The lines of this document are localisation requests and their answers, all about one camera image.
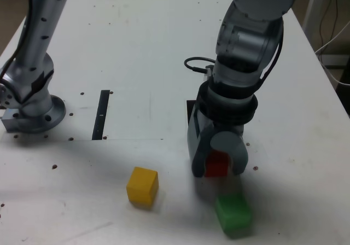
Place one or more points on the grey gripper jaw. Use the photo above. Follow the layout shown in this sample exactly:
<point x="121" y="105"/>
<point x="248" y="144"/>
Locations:
<point x="198" y="146"/>
<point x="232" y="143"/>

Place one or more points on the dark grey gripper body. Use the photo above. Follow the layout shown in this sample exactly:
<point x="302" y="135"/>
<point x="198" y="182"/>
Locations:
<point x="228" y="128"/>

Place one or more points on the red cube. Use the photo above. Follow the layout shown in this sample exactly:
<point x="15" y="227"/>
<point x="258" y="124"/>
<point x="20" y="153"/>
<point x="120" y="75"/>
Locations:
<point x="217" y="167"/>

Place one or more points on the yellow cube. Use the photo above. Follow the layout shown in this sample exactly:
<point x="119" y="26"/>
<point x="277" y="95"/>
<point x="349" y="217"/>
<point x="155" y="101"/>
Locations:
<point x="142" y="183"/>

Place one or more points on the green cube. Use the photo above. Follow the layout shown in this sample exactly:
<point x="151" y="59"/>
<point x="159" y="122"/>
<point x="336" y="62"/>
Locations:
<point x="233" y="212"/>

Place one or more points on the black tape square outline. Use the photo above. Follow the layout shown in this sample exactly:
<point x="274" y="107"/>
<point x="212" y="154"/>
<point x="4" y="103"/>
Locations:
<point x="190" y="111"/>

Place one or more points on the black tape strip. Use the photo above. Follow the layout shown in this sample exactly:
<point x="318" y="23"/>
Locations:
<point x="99" y="119"/>

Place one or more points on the white frame post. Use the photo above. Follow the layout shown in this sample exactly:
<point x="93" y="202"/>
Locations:
<point x="314" y="4"/>

